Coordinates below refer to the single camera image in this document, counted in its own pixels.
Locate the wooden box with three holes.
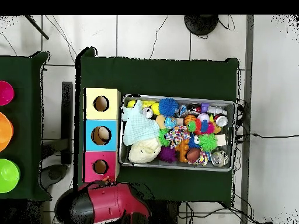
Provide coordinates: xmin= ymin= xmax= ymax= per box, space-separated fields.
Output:
xmin=83 ymin=87 xmax=121 ymax=183

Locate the silver mesh bin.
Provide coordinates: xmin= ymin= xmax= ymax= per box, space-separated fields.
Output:
xmin=118 ymin=93 xmax=237 ymax=172

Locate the mint knitted cloth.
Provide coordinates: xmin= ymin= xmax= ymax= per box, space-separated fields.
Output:
xmin=121 ymin=99 xmax=161 ymax=146

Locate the blue spiky ball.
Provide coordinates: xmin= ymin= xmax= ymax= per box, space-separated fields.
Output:
xmin=158 ymin=97 xmax=179 ymax=117

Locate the cream knitted cloth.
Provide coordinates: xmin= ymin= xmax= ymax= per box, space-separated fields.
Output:
xmin=127 ymin=137 xmax=162 ymax=164

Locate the small orange basketball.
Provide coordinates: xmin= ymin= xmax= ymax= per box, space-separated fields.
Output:
xmin=183 ymin=114 xmax=197 ymax=124

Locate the dark green table cloth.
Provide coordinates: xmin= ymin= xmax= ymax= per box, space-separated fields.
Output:
xmin=73 ymin=46 xmax=240 ymax=203
xmin=0 ymin=51 xmax=53 ymax=202

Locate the rainbow spiky caterpillar toy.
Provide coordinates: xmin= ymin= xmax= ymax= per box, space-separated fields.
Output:
xmin=186 ymin=118 xmax=215 ymax=136

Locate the small brown football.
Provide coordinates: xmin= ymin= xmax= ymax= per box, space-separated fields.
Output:
xmin=186 ymin=148 xmax=201 ymax=163

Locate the green spiky ball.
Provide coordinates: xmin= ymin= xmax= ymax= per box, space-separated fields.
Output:
xmin=198 ymin=133 xmax=218 ymax=153

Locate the black upright panel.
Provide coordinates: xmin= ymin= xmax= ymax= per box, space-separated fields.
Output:
xmin=61 ymin=81 xmax=74 ymax=164

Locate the grey black stand foot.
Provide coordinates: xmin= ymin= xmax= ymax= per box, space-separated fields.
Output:
xmin=38 ymin=163 xmax=69 ymax=190

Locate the black round stand base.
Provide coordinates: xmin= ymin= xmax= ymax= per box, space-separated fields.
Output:
xmin=183 ymin=15 xmax=219 ymax=36

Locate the orange bowl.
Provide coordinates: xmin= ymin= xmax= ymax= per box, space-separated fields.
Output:
xmin=0 ymin=111 xmax=14 ymax=152

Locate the pink bowl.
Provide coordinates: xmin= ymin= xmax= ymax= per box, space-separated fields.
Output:
xmin=0 ymin=80 xmax=15 ymax=106

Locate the thin black rod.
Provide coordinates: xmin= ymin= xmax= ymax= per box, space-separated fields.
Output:
xmin=24 ymin=15 xmax=50 ymax=40

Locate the green bowl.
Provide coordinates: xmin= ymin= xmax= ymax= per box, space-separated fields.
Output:
xmin=0 ymin=158 xmax=21 ymax=194

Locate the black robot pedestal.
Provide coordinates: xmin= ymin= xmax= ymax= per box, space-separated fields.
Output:
xmin=149 ymin=199 xmax=180 ymax=224

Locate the black power cable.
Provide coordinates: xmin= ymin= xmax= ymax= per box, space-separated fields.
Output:
xmin=235 ymin=132 xmax=299 ymax=141

